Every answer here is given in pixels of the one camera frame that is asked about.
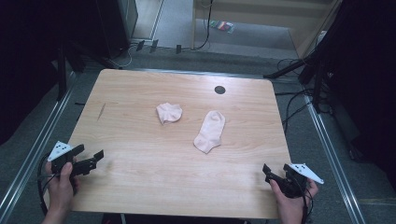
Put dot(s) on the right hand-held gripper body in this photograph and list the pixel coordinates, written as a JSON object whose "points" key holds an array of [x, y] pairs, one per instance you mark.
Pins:
{"points": [[299, 183]]}

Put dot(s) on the pink sock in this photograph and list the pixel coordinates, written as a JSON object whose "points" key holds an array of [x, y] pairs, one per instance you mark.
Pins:
{"points": [[211, 130], [169, 112]]}

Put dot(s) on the black metal post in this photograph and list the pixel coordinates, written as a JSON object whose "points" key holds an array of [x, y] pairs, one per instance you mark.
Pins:
{"points": [[61, 74]]}

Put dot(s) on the black cabinet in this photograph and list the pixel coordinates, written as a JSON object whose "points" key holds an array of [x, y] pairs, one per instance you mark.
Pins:
{"points": [[115, 25]]}

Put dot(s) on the black metal stand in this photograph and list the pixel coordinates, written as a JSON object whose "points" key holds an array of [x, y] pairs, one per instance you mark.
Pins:
{"points": [[289, 68]]}

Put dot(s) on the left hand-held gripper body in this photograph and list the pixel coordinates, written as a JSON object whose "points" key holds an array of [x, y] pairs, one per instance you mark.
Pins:
{"points": [[60, 149]]}

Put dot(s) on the light wooden shelf unit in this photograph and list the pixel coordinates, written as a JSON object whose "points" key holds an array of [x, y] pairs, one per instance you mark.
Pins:
{"points": [[249, 12]]}

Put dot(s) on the black round table grommet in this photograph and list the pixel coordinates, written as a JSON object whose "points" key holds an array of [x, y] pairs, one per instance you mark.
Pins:
{"points": [[219, 90]]}

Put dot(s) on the metal floor rail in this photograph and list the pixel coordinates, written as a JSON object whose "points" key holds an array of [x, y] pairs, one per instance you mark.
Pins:
{"points": [[333, 158], [34, 146]]}

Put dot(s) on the person's left hand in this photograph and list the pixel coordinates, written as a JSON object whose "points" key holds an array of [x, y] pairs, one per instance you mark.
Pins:
{"points": [[60, 189]]}

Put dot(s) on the colourful striped packet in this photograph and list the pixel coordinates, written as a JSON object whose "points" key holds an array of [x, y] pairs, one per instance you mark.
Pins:
{"points": [[222, 25]]}

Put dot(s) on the person's right hand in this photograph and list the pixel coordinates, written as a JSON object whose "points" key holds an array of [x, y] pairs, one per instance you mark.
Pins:
{"points": [[291, 208]]}

